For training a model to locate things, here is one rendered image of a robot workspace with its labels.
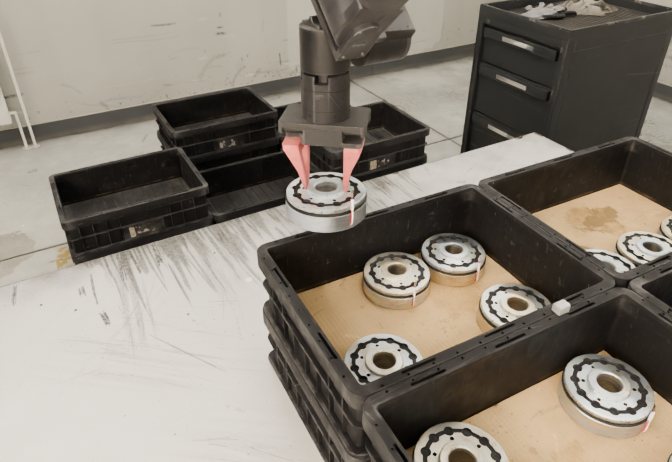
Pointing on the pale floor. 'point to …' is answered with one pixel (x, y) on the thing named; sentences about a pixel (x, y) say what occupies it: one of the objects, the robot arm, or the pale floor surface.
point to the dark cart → (564, 71)
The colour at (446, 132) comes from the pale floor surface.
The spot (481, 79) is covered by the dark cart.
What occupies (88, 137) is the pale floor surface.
